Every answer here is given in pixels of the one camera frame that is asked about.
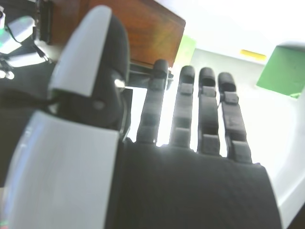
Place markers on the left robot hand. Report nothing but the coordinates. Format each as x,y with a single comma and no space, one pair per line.
181,186

